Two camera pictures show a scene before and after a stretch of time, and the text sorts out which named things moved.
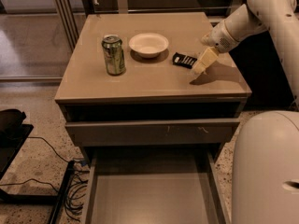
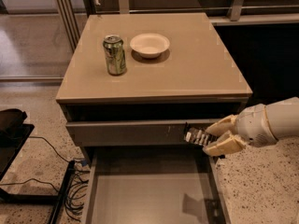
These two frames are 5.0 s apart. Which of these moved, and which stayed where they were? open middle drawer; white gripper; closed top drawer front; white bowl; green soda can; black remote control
Moved: white gripper; black remote control
Stayed: white bowl; open middle drawer; closed top drawer front; green soda can
